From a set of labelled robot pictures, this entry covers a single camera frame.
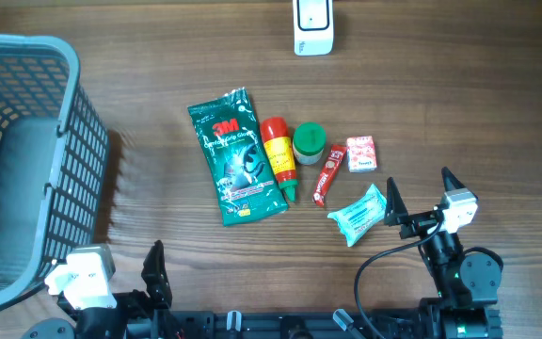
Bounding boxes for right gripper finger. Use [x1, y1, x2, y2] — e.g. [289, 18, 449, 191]
[384, 177, 409, 225]
[441, 167, 465, 192]

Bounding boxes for teal wet wipes pack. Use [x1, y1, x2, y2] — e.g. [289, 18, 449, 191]
[327, 184, 387, 247]

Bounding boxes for small red white box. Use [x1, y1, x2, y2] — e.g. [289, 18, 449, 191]
[346, 136, 377, 172]

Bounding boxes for red coffee stick sachet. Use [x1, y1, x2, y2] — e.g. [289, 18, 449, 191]
[312, 144, 347, 207]

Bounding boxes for green lid jar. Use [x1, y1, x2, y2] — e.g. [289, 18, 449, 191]
[293, 122, 327, 165]

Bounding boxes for green 3M gloves packet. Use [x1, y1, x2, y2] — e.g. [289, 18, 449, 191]
[188, 88, 289, 227]

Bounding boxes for red sauce bottle green cap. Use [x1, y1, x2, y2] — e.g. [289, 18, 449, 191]
[261, 117, 298, 202]

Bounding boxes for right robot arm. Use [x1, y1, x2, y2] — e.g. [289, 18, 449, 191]
[384, 168, 504, 339]

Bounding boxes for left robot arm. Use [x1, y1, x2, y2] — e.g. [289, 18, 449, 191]
[23, 240, 185, 339]

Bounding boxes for white barcode scanner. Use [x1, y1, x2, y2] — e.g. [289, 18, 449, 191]
[293, 0, 334, 57]

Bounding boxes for grey plastic shopping basket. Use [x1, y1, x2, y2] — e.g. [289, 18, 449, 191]
[0, 35, 110, 305]

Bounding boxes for right camera black cable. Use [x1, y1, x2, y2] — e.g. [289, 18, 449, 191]
[354, 217, 446, 339]

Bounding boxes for camera black cable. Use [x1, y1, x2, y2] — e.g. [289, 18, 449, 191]
[0, 281, 49, 327]
[354, 217, 446, 339]

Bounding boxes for left camera black cable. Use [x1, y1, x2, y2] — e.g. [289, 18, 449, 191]
[0, 281, 49, 327]

